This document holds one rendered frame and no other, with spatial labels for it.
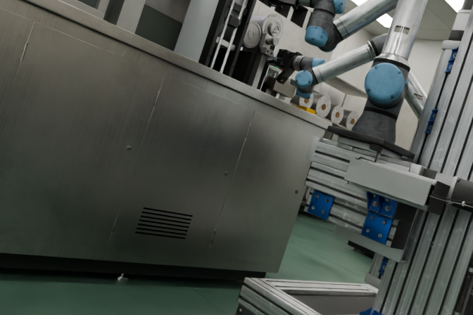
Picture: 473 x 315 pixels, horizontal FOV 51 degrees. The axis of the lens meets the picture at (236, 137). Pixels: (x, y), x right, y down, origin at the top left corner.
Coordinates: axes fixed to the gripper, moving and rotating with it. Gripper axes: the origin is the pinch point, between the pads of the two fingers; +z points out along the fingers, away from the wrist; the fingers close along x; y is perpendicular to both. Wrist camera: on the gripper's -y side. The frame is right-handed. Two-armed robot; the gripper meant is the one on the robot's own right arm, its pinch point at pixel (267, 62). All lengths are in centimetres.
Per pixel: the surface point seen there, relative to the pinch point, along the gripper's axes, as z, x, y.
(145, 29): 31, 54, -6
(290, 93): -5.9, -17.0, -9.9
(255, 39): -1.9, 14.2, 7.6
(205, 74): -31, 59, -22
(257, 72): -6.7, 10.7, -7.9
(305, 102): 216, -291, 28
